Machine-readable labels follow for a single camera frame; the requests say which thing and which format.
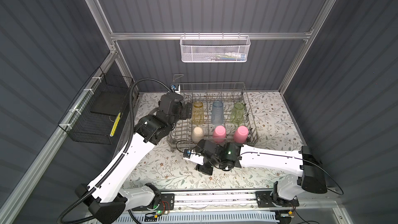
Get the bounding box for yellow glass cup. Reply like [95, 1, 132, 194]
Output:
[192, 101, 205, 124]

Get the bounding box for pink plastic cup front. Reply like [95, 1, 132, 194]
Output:
[212, 125, 227, 143]

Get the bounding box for pink plastic cup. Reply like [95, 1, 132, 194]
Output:
[233, 125, 249, 144]
[212, 125, 227, 143]

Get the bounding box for beige plastic cup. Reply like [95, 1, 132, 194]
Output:
[191, 127, 205, 143]

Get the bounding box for blue translucent cup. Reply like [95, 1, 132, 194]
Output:
[211, 101, 224, 126]

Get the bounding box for grey wire dish rack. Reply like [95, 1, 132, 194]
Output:
[167, 74, 259, 150]

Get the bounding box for green glass cup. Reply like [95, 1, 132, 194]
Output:
[230, 102, 245, 125]

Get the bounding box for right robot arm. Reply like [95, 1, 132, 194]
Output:
[183, 140, 330, 207]

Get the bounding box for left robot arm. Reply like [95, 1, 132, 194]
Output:
[57, 79, 192, 224]

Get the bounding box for floral table mat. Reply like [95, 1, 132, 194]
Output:
[122, 91, 305, 190]

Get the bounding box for black pad in basket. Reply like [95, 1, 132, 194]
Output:
[90, 92, 125, 117]

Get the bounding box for tubes in white basket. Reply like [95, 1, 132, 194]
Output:
[205, 52, 247, 62]

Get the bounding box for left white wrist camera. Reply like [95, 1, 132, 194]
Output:
[170, 82, 180, 94]

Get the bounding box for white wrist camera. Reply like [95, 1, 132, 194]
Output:
[183, 149, 204, 165]
[170, 82, 180, 94]

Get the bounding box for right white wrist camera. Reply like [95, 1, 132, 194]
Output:
[183, 149, 204, 165]

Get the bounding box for white mesh wall basket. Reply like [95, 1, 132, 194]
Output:
[179, 35, 251, 63]

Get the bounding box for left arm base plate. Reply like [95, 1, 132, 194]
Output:
[132, 194, 175, 211]

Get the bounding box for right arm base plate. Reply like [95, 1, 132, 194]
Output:
[255, 190, 300, 208]

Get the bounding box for black wire wall basket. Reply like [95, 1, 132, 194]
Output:
[59, 67, 133, 145]

